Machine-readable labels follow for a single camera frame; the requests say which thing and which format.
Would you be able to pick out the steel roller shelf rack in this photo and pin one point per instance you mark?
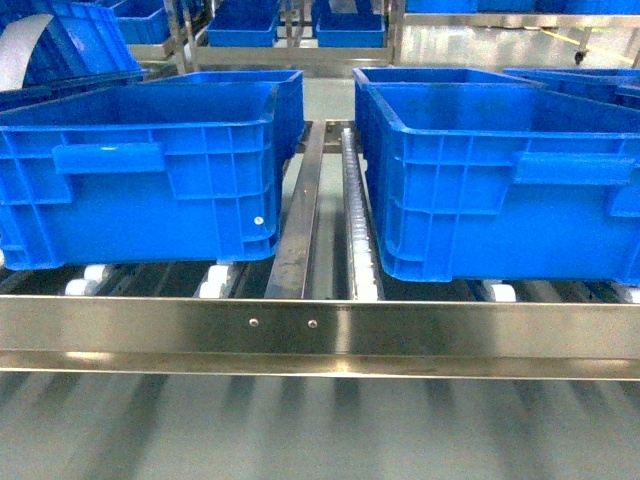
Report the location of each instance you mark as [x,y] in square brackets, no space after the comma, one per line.
[300,313]

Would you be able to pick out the blue plastic bin left rear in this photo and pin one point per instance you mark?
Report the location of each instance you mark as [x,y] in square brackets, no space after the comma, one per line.
[289,113]

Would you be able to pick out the blue plastic bin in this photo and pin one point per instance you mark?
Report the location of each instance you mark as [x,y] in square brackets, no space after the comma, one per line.
[289,113]
[147,173]
[368,77]
[503,181]

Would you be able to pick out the blue plastic bin left front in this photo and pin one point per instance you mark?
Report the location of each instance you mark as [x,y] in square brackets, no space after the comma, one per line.
[147,173]

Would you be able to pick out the blue plastic bin right rear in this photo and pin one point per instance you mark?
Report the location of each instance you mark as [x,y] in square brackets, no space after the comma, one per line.
[368,77]

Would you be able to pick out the blue plastic bin right front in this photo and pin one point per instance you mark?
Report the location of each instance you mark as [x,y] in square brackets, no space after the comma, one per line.
[503,181]

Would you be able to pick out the blue bin background right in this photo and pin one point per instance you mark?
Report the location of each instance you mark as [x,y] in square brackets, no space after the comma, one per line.
[352,24]

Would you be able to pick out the blue bin background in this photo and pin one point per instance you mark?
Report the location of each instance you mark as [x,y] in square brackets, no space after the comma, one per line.
[244,23]
[352,24]

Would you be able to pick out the blue bin background left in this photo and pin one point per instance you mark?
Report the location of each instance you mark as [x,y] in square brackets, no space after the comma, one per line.
[244,23]

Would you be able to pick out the tilted blue crate far left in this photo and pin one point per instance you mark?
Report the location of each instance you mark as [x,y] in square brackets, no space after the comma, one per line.
[46,42]

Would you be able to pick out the blue bin far right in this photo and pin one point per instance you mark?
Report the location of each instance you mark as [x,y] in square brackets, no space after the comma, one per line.
[612,86]

